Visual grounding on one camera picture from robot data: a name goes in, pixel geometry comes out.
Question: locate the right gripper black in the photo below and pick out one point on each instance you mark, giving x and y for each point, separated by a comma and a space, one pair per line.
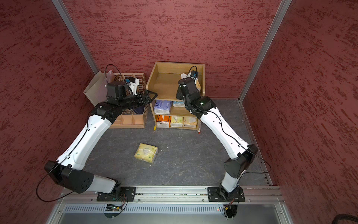
180, 94

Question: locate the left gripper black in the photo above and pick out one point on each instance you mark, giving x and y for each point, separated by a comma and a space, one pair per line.
147, 97

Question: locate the light blue tissue pack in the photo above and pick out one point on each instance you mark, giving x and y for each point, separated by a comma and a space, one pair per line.
178, 104

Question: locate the purple tissue pack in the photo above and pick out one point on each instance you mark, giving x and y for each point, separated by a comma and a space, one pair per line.
162, 107

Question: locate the orange white tissue pack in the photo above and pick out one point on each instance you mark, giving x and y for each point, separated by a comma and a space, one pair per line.
163, 121

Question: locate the yellow green tissue box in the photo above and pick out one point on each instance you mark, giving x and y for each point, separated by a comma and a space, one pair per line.
146, 153

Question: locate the orange yellow tissue box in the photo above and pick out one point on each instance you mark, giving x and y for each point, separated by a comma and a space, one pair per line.
198, 86

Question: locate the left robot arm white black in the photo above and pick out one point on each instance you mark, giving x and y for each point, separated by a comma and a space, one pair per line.
67, 171

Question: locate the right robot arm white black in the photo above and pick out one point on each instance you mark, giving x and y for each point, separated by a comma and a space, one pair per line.
241, 154

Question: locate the beige tissue pack bottom shelf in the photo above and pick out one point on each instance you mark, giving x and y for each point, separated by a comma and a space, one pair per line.
190, 122

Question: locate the dark blue book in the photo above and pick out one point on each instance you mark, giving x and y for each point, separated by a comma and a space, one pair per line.
139, 110

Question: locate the beige plastic file organizer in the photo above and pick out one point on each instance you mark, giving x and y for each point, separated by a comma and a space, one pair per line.
128, 120

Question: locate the lilac paper folder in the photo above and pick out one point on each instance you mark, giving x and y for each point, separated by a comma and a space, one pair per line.
110, 76

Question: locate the beige paper folder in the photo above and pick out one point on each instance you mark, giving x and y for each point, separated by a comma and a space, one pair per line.
96, 91

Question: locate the left aluminium corner profile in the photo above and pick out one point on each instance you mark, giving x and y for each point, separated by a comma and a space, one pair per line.
64, 14

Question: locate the aluminium corner profile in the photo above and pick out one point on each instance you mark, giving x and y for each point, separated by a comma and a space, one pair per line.
278, 18
64, 14

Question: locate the right aluminium corner profile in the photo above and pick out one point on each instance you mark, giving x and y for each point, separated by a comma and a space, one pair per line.
278, 18

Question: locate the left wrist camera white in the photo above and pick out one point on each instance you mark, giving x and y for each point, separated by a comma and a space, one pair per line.
133, 84

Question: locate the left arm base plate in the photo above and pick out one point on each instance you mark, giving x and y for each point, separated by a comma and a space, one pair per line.
119, 194

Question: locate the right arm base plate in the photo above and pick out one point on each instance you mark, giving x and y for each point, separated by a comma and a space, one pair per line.
219, 194

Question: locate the aluminium mounting rail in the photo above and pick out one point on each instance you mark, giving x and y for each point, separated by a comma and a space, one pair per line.
201, 195

